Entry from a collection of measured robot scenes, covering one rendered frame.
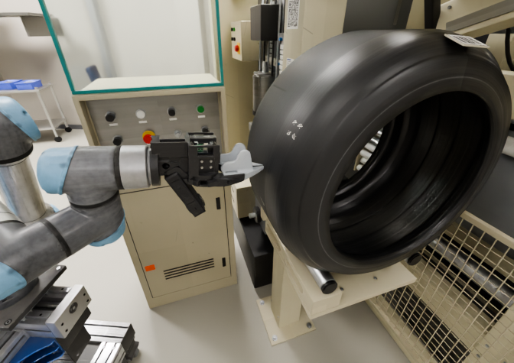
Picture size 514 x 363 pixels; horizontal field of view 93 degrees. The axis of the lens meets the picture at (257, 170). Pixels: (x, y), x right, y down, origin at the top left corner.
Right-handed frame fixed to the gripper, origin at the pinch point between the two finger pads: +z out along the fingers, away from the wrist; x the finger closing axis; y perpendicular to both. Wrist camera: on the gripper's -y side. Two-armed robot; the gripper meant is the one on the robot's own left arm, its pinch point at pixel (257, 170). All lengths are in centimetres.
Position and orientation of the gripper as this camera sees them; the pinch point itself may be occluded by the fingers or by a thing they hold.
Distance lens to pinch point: 50.5
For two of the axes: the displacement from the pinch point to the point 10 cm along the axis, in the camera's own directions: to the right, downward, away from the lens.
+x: -3.1, -4.6, 8.3
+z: 9.4, -0.6, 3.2
